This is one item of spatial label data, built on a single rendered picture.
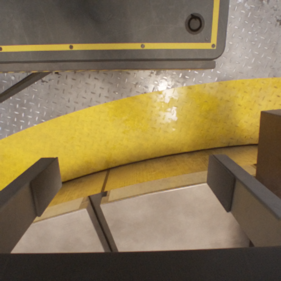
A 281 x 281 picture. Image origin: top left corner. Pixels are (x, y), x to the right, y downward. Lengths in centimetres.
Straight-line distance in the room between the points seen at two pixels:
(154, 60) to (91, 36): 15
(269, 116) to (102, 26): 44
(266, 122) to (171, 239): 43
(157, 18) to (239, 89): 52
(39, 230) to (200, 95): 74
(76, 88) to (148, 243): 61
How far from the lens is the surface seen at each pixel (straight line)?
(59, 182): 17
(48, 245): 74
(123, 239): 68
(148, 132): 83
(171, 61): 49
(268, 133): 57
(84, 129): 85
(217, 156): 16
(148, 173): 75
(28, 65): 54
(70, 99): 85
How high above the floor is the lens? 80
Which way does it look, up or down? 73 degrees down
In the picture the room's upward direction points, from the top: 176 degrees clockwise
